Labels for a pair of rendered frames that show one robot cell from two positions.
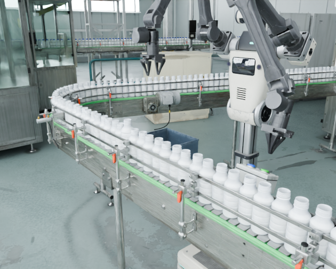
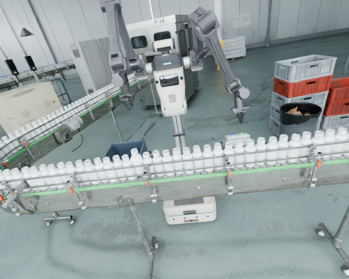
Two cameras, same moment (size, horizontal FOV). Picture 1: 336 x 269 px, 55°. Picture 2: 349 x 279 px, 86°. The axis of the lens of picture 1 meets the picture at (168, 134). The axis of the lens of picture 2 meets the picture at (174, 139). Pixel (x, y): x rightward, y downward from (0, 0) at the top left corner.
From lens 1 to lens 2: 94 cm
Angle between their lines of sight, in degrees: 42
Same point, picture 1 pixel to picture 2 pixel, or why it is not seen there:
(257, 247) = (278, 170)
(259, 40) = (224, 60)
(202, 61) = (46, 89)
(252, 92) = (180, 94)
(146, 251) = (133, 226)
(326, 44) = not seen: hidden behind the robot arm
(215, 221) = (248, 172)
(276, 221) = (285, 152)
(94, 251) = (101, 258)
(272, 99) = (244, 92)
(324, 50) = not seen: hidden behind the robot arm
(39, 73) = not seen: outside the picture
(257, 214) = (274, 154)
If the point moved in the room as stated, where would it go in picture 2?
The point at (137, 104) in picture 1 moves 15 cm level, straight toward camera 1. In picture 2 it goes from (51, 140) to (57, 143)
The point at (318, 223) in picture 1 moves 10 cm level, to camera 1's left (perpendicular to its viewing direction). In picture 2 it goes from (308, 141) to (304, 150)
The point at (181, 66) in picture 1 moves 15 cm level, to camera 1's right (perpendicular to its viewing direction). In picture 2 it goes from (31, 98) to (39, 96)
